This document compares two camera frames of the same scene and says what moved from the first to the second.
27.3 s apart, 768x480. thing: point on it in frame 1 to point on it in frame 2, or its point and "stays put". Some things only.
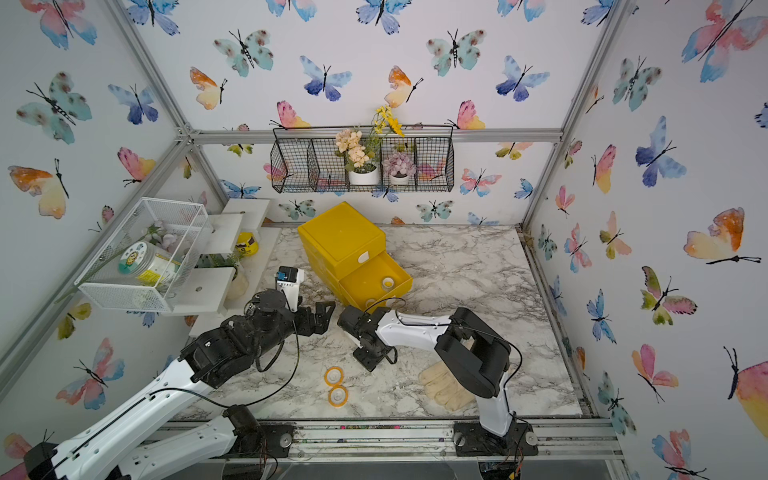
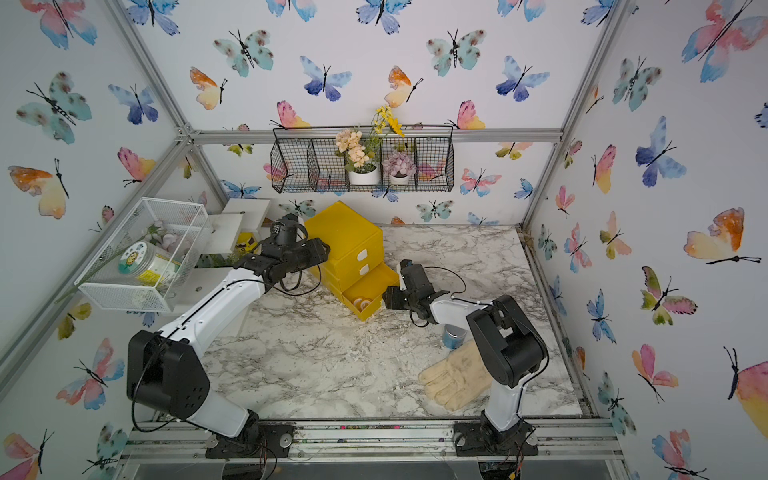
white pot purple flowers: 398,167 stays put
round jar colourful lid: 148,264 stays put
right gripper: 365,362 to 390,299
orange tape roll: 333,376 to 361,303
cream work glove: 441,385 stays put
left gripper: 320,320 to 317,252
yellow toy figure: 246,243 stays put
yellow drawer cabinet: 350,252 stays put
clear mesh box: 153,259 stays put
